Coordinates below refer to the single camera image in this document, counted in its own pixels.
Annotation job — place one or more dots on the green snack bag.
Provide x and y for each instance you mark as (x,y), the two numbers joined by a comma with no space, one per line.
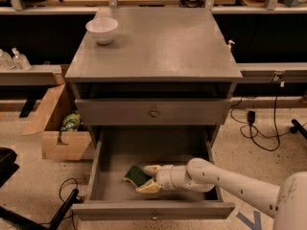
(71,122)

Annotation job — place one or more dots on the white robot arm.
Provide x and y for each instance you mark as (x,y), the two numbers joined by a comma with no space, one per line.
(286,204)

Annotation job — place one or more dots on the closed grey upper drawer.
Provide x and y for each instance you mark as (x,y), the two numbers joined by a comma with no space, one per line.
(152,113)

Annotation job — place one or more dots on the black chair base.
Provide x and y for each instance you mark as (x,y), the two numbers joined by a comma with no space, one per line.
(19,197)

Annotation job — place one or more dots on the cardboard box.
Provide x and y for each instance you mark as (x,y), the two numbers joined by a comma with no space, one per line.
(55,106)

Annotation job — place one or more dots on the grey wooden drawer cabinet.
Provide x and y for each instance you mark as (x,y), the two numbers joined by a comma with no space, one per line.
(157,54)

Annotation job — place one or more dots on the small white pump bottle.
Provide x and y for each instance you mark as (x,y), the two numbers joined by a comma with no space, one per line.
(231,45)

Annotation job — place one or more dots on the white ceramic bowl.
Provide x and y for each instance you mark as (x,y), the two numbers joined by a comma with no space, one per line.
(102,29)

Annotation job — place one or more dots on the green yellow sponge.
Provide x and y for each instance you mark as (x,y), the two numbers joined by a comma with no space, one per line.
(136,176)

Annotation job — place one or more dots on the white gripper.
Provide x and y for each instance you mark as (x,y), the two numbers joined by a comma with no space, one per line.
(165,176)

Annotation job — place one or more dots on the open grey middle drawer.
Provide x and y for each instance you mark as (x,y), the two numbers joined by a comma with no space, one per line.
(110,197)

